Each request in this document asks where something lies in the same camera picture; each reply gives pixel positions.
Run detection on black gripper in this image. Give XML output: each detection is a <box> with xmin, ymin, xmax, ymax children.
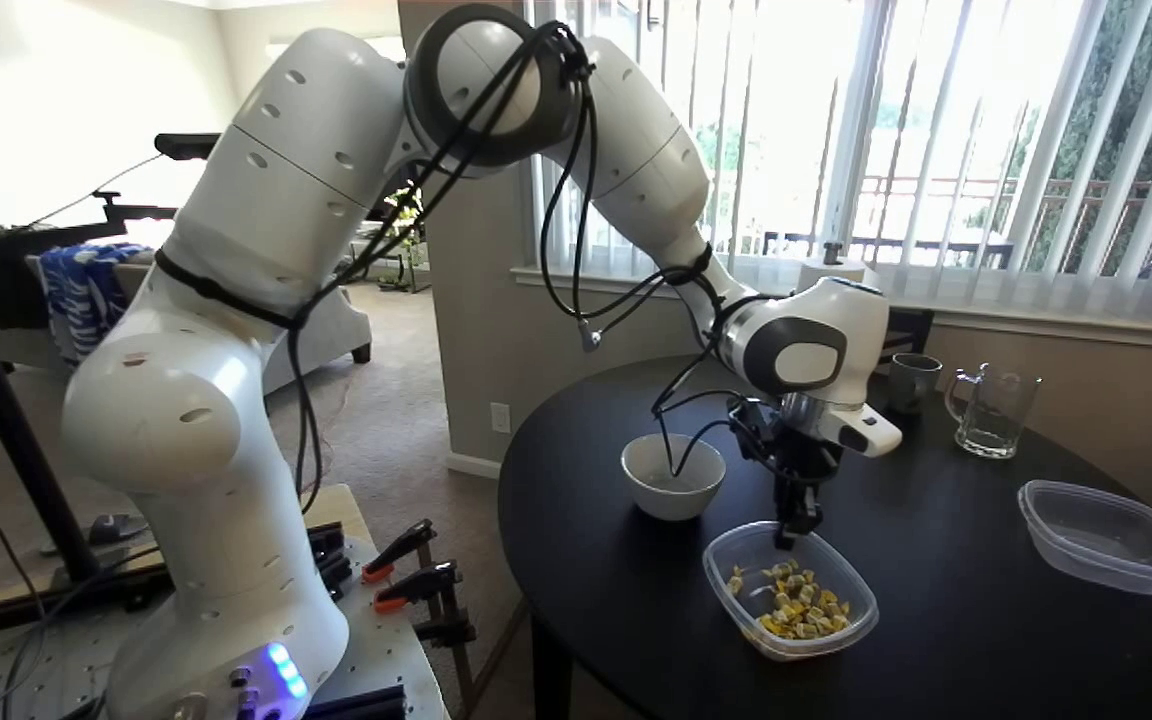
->
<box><xmin>731</xmin><ymin>394</ymin><xmax>840</xmax><ymax>551</ymax></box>

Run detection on clear plastic lunchbox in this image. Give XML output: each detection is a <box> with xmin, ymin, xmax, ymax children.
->
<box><xmin>699</xmin><ymin>519</ymin><xmax>881</xmax><ymax>660</ymax></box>

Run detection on yellow popcorn pieces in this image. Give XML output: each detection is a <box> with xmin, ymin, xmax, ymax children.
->
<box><xmin>725</xmin><ymin>565</ymin><xmax>854</xmax><ymax>638</ymax></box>

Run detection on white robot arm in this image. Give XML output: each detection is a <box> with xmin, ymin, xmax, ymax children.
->
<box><xmin>62</xmin><ymin>4</ymin><xmax>902</xmax><ymax>720</ymax></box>

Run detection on white ceramic bowl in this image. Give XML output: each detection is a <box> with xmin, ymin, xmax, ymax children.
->
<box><xmin>621</xmin><ymin>433</ymin><xmax>727</xmax><ymax>519</ymax></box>

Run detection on clear plastic lunchbox lid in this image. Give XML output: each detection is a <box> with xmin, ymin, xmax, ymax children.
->
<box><xmin>1015</xmin><ymin>479</ymin><xmax>1152</xmax><ymax>595</ymax></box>

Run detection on dark grey mug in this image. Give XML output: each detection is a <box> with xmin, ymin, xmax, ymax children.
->
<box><xmin>885</xmin><ymin>352</ymin><xmax>944</xmax><ymax>426</ymax></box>

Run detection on glass measuring cup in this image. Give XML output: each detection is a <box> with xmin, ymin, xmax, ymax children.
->
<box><xmin>944</xmin><ymin>361</ymin><xmax>1046</xmax><ymax>462</ymax></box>

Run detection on white paper towel roll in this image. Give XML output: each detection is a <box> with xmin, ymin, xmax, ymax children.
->
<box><xmin>799</xmin><ymin>239</ymin><xmax>875</xmax><ymax>287</ymax></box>

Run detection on black orange clamp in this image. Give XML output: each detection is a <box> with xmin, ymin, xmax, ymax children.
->
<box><xmin>372</xmin><ymin>560</ymin><xmax>461</xmax><ymax>615</ymax></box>
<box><xmin>359</xmin><ymin>519</ymin><xmax>438</xmax><ymax>582</ymax></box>

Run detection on white vertical window blinds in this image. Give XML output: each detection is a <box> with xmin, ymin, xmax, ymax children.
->
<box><xmin>523</xmin><ymin>0</ymin><xmax>1152</xmax><ymax>287</ymax></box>

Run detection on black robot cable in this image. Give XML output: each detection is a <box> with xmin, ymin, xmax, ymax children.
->
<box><xmin>287</xmin><ymin>14</ymin><xmax>793</xmax><ymax>515</ymax></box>

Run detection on black camera tripod stand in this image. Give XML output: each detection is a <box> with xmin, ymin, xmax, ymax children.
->
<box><xmin>0</xmin><ymin>179</ymin><xmax>167</xmax><ymax>582</ymax></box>

